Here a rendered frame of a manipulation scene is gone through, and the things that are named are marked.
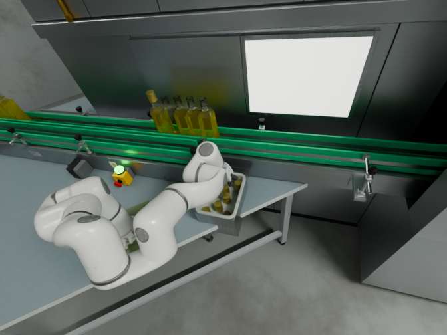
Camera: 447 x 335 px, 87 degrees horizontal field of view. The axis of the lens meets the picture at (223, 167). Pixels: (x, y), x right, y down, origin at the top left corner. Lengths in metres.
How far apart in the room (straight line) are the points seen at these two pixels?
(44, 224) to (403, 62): 1.16
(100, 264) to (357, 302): 1.49
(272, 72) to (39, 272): 1.25
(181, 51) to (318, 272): 1.48
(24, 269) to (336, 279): 1.64
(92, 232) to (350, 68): 0.90
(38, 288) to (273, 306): 1.20
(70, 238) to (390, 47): 1.02
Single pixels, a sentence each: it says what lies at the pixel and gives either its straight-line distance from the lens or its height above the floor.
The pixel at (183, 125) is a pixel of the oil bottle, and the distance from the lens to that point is 1.07.
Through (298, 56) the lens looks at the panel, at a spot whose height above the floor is 1.25.
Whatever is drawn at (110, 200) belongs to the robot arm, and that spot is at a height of 1.07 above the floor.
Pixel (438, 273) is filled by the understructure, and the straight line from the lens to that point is 1.45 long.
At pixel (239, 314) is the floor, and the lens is 1.69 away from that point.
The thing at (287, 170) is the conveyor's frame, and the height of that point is 0.83.
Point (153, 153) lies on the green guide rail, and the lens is 1.12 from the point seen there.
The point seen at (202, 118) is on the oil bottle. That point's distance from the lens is 0.99.
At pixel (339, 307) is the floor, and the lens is 1.74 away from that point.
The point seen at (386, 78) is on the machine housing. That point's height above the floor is 1.15.
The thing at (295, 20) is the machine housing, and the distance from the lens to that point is 0.91.
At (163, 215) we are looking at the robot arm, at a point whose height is 1.21.
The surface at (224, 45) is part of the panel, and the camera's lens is 0.97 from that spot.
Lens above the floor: 1.66
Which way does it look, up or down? 50 degrees down
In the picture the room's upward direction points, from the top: 13 degrees counter-clockwise
